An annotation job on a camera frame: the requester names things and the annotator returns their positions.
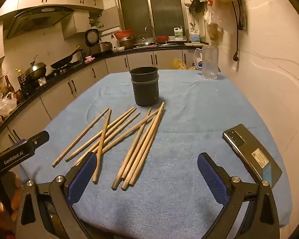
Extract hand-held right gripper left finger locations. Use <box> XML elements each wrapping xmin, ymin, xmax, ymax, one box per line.
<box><xmin>16</xmin><ymin>151</ymin><xmax>97</xmax><ymax>239</ymax></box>

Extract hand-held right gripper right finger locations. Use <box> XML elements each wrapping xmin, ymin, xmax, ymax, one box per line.
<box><xmin>197</xmin><ymin>152</ymin><xmax>281</xmax><ymax>239</ymax></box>

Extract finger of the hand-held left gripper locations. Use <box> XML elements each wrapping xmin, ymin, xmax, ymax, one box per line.
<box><xmin>27</xmin><ymin>131</ymin><xmax>50</xmax><ymax>151</ymax></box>

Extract bundle of wooden chopsticks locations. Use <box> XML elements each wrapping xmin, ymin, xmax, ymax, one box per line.
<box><xmin>52</xmin><ymin>102</ymin><xmax>165</xmax><ymax>191</ymax></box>

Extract black chopstick holder cup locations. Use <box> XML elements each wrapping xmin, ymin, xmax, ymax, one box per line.
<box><xmin>130</xmin><ymin>66</ymin><xmax>160</xmax><ymax>107</ymax></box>

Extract person's left hand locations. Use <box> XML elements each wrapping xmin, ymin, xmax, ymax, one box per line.
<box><xmin>0</xmin><ymin>172</ymin><xmax>23</xmax><ymax>216</ymax></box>

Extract kitchen base cabinets with counter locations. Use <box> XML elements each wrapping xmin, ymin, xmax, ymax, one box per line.
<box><xmin>0</xmin><ymin>42</ymin><xmax>205</xmax><ymax>150</ymax></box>

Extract black smartphone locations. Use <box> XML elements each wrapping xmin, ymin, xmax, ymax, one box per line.
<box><xmin>222</xmin><ymin>124</ymin><xmax>282</xmax><ymax>188</ymax></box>

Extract white plastic shopping bags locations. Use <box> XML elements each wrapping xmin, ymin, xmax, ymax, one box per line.
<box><xmin>0</xmin><ymin>92</ymin><xmax>17</xmax><ymax>136</ymax></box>

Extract blue terry table cloth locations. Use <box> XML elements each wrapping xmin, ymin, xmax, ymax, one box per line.
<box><xmin>19</xmin><ymin>69</ymin><xmax>291</xmax><ymax>239</ymax></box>

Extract brown glass bottle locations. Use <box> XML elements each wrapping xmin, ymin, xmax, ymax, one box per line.
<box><xmin>4</xmin><ymin>75</ymin><xmax>15</xmax><ymax>97</ymax></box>

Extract dark sauce bottle yellow cap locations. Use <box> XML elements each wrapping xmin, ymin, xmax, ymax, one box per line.
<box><xmin>15</xmin><ymin>68</ymin><xmax>25</xmax><ymax>91</ymax></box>

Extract gas stove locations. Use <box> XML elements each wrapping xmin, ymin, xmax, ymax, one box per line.
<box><xmin>46</xmin><ymin>61</ymin><xmax>85</xmax><ymax>76</ymax></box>

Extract steel pot with domed lid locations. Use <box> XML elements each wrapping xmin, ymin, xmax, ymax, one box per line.
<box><xmin>24</xmin><ymin>55</ymin><xmax>47</xmax><ymax>79</ymax></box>

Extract rice cooker with open lid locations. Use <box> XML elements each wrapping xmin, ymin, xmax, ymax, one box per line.
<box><xmin>85</xmin><ymin>28</ymin><xmax>113</xmax><ymax>56</ymax></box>

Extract clear glass mug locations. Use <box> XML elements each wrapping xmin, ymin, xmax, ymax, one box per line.
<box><xmin>194</xmin><ymin>46</ymin><xmax>219</xmax><ymax>80</ymax></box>

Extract yellow plastic bag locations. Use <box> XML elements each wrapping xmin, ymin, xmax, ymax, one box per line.
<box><xmin>170</xmin><ymin>58</ymin><xmax>187</xmax><ymax>70</ymax></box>

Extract range hood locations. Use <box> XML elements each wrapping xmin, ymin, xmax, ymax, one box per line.
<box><xmin>4</xmin><ymin>5</ymin><xmax>75</xmax><ymax>40</ymax></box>

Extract metal cooking pot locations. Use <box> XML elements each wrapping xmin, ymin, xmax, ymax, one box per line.
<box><xmin>118</xmin><ymin>37</ymin><xmax>137</xmax><ymax>50</ymax></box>

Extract red plastic basin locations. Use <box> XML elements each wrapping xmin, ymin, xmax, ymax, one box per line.
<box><xmin>114</xmin><ymin>30</ymin><xmax>134</xmax><ymax>40</ymax></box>

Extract white jug with green label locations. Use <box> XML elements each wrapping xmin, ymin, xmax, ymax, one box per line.
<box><xmin>174</xmin><ymin>26</ymin><xmax>186</xmax><ymax>41</ymax></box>

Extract chrome sink faucet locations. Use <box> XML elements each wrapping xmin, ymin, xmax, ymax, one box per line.
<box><xmin>144</xmin><ymin>25</ymin><xmax>156</xmax><ymax>44</ymax></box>

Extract hanging clear plastic bags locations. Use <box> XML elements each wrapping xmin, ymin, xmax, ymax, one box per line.
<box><xmin>203</xmin><ymin>0</ymin><xmax>226</xmax><ymax>48</ymax></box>

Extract hanging black bag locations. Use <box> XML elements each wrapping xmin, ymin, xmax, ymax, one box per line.
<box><xmin>188</xmin><ymin>0</ymin><xmax>207</xmax><ymax>14</ymax></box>

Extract kitchen window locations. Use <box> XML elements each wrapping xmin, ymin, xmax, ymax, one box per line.
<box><xmin>115</xmin><ymin>0</ymin><xmax>187</xmax><ymax>41</ymax></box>

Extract black wok with wooden handle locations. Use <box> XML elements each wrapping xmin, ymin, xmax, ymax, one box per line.
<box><xmin>50</xmin><ymin>46</ymin><xmax>81</xmax><ymax>70</ymax></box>

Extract black power cable with plug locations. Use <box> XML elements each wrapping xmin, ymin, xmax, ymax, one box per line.
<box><xmin>231</xmin><ymin>1</ymin><xmax>242</xmax><ymax>62</ymax></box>

